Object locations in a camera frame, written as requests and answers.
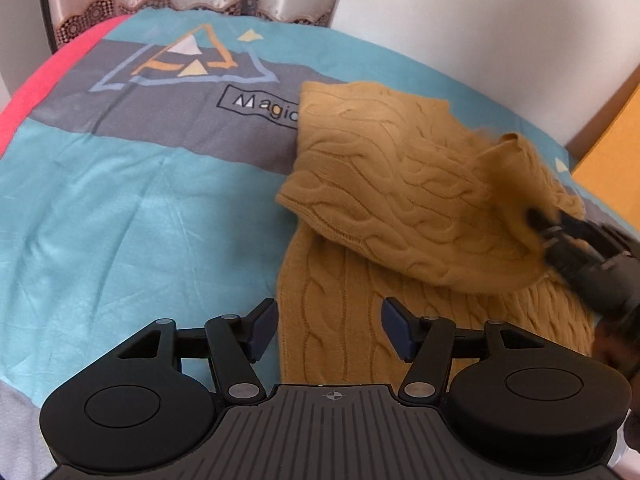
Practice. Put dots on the mustard cable-knit sweater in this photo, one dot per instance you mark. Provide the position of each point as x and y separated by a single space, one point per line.
394 197

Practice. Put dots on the orange wooden furniture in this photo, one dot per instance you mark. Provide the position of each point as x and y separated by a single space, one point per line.
611 169

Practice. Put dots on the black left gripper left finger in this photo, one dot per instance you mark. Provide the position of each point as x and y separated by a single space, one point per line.
231 344

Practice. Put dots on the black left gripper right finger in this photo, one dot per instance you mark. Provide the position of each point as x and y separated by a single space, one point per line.
448 364

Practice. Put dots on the teal grey printed bedsheet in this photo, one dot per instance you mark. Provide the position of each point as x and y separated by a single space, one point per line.
139 172

